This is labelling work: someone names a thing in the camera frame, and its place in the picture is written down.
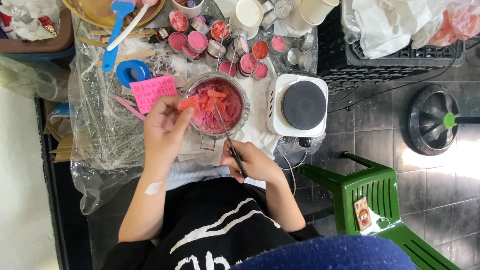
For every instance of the cluster of pink wax tins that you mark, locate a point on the cluster of pink wax tins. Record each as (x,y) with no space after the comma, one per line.
(197,42)

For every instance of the white electric hot plate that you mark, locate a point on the white electric hot plate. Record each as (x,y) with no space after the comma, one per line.
(300,107)

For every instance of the pink plastic bag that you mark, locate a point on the pink plastic bag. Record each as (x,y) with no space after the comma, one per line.
(459,18)

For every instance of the crumpled clear plastic bag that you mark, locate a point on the crumpled clear plastic bag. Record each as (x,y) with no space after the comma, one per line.
(30,77)

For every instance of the black fan base green knob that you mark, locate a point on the black fan base green knob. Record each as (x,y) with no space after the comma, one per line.
(427,120)

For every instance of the light blue striped cloth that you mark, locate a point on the light blue striped cloth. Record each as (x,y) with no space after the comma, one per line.
(195,173)

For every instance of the blue silicone spatula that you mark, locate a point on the blue silicone spatula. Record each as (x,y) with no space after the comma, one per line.
(114,33)

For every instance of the orange wax piece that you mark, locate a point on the orange wax piece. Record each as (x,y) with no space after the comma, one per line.
(188,103)

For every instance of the white cup with tools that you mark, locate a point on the white cup with tools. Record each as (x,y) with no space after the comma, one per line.
(189,11)

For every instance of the wooden stick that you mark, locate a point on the wooden stick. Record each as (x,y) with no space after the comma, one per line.
(140,34)
(129,57)
(92,41)

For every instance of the brown tray with bagged items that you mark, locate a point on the brown tray with bagged items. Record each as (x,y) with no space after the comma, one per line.
(33,26)

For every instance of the clear plastic table sheet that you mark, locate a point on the clear plastic table sheet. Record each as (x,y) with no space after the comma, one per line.
(101,138)

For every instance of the blue fleece fabric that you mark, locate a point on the blue fleece fabric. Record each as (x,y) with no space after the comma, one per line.
(326,255)

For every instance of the white plastic bag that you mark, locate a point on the white plastic bag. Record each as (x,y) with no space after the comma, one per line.
(386,22)

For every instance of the person's black printed shirt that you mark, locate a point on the person's black printed shirt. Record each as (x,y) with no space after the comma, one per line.
(210,225)

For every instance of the white plastic spoon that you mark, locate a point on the white plastic spoon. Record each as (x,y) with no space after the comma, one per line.
(127,30)

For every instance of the pink flat stick tool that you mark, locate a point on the pink flat stick tool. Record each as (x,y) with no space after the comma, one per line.
(131,108)

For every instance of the pink silicone letter mould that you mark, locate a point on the pink silicone letter mould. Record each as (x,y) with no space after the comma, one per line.
(152,92)

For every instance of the group of empty silver tins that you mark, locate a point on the group of empty silver tins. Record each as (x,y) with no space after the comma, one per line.
(305,41)

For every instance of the person's left hand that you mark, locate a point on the person's left hand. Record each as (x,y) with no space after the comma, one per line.
(163,131)

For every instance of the white lidded paper cup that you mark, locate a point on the white lidded paper cup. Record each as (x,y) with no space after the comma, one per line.
(248,15)

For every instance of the pile of pink wax scraps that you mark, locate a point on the pile of pink wax scraps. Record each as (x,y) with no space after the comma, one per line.
(215,118)

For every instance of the black plastic crate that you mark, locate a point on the black plastic crate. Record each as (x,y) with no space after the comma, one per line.
(337,67)

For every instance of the blue tape roll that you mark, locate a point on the blue tape roll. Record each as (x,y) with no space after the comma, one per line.
(129,71)

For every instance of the heap of cardboard pieces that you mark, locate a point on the heap of cardboard pieces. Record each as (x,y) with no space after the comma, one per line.
(62,135)

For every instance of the cream paper cup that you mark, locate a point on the cream paper cup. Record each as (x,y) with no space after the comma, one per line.
(311,13)

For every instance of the person's right hand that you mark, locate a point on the person's right hand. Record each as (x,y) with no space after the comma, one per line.
(258,163)

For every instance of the small red bottle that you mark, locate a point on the small red bottle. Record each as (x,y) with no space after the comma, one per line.
(163,33)

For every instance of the green plastic chair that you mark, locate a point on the green plastic chair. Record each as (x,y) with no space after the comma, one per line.
(369,183)

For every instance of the gold round bowl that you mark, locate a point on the gold round bowl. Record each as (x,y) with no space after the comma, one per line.
(92,13)

